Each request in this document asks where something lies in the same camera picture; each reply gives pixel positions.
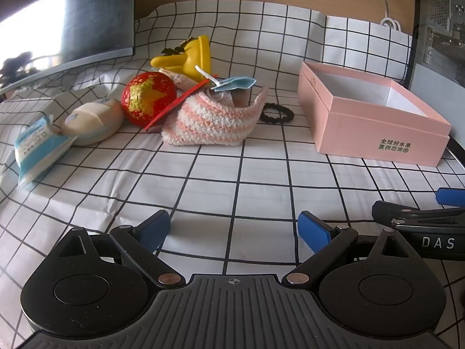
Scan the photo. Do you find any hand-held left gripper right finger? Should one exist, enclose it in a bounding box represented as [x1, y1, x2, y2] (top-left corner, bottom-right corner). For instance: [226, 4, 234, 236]
[282, 210, 418, 292]

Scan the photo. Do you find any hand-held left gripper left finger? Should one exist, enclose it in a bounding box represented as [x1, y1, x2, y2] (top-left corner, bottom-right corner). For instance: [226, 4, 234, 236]
[54, 210, 182, 289]

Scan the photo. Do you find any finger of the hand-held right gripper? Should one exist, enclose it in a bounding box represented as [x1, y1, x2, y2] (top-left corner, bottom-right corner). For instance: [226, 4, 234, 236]
[435, 188, 465, 207]
[372, 200, 465, 227]

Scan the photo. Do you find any pink cardboard box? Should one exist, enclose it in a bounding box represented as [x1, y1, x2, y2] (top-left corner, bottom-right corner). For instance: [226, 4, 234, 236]
[298, 61, 452, 168]

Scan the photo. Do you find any white black checked tablecloth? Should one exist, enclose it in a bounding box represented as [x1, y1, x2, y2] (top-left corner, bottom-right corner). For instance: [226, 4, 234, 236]
[0, 0, 465, 337]

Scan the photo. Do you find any cream wrapped packet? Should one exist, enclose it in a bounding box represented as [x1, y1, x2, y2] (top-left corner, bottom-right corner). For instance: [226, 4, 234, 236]
[62, 98, 125, 146]

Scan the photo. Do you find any red woven hat yellow star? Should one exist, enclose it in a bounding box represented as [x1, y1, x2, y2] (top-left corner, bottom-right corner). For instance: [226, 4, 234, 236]
[121, 72, 210, 131]

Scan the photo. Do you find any blue white tissue pack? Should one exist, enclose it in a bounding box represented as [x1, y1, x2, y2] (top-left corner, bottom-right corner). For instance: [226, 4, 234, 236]
[15, 113, 78, 190]

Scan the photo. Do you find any blue face mask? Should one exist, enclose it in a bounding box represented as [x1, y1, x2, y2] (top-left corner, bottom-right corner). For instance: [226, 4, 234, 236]
[196, 65, 257, 94]

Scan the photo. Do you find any grey computer case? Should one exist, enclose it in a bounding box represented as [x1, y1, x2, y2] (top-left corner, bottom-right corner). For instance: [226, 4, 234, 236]
[405, 0, 465, 91]

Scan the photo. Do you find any yellow plastic toy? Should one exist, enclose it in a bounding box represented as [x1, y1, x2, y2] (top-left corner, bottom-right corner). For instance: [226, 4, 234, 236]
[151, 35, 212, 82]

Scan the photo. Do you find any black leaf-shaped piece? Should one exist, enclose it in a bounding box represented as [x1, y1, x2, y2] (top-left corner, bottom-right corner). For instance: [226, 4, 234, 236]
[162, 38, 197, 57]

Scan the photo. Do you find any dark monitor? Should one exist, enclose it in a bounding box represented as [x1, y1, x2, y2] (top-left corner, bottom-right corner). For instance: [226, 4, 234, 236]
[0, 0, 136, 95]

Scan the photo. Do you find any black hair tie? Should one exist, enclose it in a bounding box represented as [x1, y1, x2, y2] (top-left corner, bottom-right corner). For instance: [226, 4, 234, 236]
[260, 103, 295, 123]

